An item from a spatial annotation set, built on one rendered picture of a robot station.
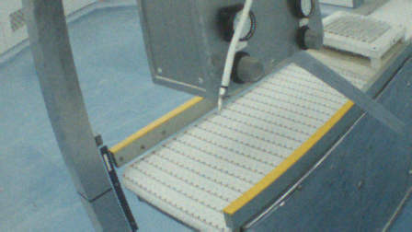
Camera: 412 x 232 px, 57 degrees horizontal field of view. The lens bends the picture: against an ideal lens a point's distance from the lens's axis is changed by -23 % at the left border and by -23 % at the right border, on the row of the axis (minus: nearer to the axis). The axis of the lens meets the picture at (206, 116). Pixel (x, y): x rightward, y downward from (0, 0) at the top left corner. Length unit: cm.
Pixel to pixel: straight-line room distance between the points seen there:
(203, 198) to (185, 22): 31
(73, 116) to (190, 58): 32
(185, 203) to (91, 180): 19
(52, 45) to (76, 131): 16
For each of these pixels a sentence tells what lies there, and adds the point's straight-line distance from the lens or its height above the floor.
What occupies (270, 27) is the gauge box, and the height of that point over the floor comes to 108.
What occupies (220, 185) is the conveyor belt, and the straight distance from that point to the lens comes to 71.
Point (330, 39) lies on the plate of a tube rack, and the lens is 103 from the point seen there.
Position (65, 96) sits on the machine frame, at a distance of 73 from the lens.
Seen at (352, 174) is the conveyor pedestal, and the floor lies 61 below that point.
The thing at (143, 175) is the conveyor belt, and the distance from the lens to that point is 78.
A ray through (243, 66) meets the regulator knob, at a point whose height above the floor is 106.
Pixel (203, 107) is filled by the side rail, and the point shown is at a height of 84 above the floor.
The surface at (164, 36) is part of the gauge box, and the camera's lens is 49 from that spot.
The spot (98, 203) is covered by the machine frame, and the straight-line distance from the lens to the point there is 82.
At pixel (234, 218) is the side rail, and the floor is 84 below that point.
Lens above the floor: 124
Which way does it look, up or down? 28 degrees down
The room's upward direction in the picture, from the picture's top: 11 degrees counter-clockwise
